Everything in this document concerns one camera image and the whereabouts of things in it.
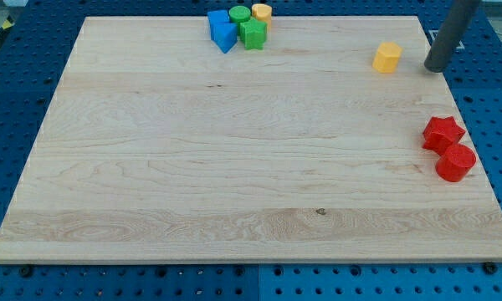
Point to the blue triangle block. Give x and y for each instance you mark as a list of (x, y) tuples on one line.
[(225, 35)]

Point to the green cylinder block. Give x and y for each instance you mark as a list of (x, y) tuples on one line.
[(238, 15)]

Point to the yellow cylinder block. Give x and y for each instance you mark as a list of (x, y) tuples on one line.
[(263, 13)]

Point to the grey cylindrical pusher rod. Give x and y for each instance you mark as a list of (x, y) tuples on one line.
[(449, 34)]

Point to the yellow hexagon block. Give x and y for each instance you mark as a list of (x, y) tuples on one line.
[(387, 57)]

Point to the red star block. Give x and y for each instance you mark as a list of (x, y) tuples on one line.
[(440, 133)]

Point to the blue cube block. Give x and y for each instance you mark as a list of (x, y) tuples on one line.
[(215, 17)]

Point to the green star block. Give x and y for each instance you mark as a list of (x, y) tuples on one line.
[(253, 33)]

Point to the red cylinder block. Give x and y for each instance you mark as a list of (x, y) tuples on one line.
[(455, 163)]

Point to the light wooden board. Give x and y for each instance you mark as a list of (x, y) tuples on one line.
[(159, 148)]

